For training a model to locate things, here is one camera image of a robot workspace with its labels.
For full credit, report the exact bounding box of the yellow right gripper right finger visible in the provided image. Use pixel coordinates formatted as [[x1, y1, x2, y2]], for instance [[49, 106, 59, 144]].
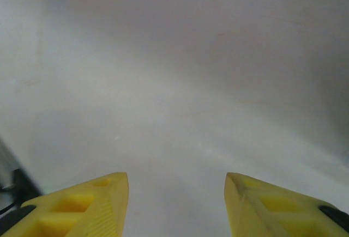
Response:
[[224, 172, 349, 237]]

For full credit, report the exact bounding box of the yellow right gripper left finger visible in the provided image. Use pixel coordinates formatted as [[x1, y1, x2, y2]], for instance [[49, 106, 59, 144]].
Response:
[[0, 171, 129, 237]]

